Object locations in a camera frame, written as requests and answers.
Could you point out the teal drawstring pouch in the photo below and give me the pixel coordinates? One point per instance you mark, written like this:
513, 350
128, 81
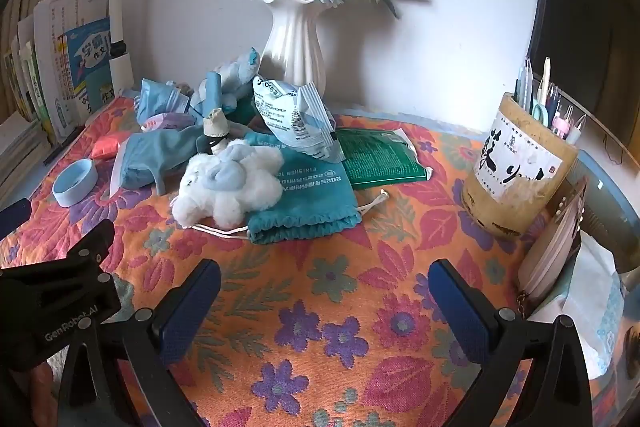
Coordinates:
317, 199

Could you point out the white desk lamp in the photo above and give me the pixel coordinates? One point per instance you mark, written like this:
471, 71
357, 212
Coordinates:
120, 61

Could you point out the white tissue packet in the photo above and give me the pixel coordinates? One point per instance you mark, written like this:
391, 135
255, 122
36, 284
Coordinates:
588, 291

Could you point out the blue fabric cloth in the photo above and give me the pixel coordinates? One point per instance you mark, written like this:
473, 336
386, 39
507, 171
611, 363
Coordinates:
148, 157

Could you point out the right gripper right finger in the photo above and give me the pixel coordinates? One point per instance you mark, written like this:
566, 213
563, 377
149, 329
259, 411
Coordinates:
495, 339

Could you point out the floral orange table mat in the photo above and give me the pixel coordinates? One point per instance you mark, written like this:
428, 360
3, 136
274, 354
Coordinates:
337, 331

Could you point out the green packet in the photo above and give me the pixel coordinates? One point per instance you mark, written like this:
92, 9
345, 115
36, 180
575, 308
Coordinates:
375, 157

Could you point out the blue cover book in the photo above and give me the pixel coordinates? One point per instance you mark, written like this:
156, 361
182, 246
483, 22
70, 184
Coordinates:
88, 49

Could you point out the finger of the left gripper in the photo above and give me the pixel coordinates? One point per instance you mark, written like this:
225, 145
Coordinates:
12, 217

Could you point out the coral pink pouch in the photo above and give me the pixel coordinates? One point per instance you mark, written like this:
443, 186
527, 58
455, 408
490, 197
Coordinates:
107, 146

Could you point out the bamboo pen holder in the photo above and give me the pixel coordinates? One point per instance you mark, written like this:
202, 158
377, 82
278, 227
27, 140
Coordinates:
520, 167

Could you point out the pens in holder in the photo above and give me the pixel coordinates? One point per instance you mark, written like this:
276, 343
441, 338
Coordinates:
544, 102

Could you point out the white blue tissue pack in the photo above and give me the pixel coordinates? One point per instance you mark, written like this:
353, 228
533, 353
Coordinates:
298, 118

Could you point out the white ribbed ceramic vase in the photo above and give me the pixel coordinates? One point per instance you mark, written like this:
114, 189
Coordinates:
292, 53

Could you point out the white blue plush toy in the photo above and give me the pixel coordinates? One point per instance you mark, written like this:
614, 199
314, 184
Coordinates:
226, 186

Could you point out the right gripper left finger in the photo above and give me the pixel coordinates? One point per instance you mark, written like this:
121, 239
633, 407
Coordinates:
154, 339

